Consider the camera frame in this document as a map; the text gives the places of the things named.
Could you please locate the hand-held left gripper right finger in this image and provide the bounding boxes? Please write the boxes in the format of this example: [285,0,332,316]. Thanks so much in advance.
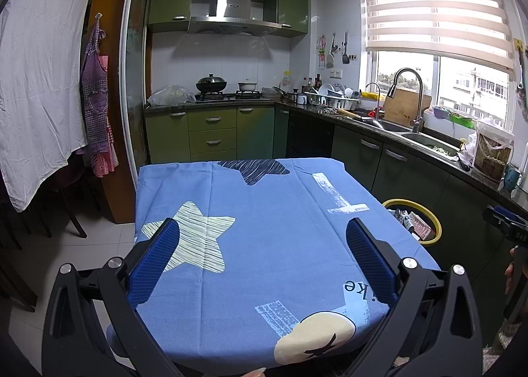
[346,217,483,377]

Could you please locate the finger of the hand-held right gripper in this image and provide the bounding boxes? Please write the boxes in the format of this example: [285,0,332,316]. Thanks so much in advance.
[494,206,528,226]
[482,208,516,235]

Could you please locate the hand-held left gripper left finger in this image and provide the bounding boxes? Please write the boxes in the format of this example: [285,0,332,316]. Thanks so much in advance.
[41,217,181,377]

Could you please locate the black bin with yellow rim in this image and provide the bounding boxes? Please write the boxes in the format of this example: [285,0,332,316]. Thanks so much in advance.
[381,198,443,248]

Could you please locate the red and white small box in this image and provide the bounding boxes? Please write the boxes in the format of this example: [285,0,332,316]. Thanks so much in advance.
[408,214,432,241]

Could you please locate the person's right hand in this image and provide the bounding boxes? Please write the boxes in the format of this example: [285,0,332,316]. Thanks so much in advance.
[504,247,521,295]

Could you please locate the teal mug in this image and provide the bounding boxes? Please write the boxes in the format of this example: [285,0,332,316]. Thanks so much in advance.
[503,163,524,192]

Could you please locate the white plastic bag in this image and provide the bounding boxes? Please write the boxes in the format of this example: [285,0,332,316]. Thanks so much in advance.
[458,134,479,172]

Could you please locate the dark green base cabinet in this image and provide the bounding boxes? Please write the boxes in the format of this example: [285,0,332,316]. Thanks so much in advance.
[284,107,516,291]

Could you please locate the dark wooden chair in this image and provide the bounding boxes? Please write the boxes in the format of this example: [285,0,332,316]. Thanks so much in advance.
[53,150,104,237]

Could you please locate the blue printed tablecloth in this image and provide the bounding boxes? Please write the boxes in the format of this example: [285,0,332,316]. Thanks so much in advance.
[106,158,442,375]

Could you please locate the purple and green sill container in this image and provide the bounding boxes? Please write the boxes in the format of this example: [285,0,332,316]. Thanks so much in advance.
[433,107,479,128]

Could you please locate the tall steel faucet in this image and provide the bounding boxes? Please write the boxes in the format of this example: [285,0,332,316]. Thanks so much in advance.
[385,68,425,133]

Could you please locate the kitchen window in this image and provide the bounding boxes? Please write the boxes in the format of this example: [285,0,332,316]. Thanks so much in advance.
[371,49,520,126]

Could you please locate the steel double sink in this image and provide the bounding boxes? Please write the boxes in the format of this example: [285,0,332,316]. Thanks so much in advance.
[357,118,463,159]

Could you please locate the wooden cutting board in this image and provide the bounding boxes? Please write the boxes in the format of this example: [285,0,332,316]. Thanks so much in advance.
[383,86,432,127]

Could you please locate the light green base cabinet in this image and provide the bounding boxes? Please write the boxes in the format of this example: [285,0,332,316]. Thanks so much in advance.
[144,105,289,165]

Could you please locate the small steel faucet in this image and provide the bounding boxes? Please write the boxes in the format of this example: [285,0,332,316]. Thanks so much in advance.
[365,82,382,118]

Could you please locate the white dish rack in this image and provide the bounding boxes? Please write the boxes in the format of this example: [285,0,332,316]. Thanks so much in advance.
[304,83,359,110]

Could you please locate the clear plastic bag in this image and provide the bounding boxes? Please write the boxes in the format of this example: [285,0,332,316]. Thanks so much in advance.
[146,85,196,106]

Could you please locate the purple checked apron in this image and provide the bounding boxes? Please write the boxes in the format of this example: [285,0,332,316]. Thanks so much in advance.
[80,13,119,177]

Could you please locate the glass sliding door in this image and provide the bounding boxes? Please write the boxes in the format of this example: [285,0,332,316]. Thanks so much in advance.
[119,0,153,188]

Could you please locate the black gas stove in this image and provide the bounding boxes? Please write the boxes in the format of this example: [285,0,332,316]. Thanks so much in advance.
[194,90,262,101]

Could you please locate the small steel saucepan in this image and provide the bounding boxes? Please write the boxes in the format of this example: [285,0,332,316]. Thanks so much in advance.
[272,86,300,103]

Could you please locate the black wok with lid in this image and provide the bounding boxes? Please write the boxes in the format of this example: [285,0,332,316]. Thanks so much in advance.
[195,74,228,94]

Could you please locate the white hanging sheet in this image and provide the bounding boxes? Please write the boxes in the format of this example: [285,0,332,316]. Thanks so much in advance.
[0,0,104,213]

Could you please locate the white striped window blind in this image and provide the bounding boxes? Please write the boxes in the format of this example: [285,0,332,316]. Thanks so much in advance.
[358,0,516,71]

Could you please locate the steel range hood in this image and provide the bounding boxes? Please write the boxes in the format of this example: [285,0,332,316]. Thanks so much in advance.
[187,0,281,37]

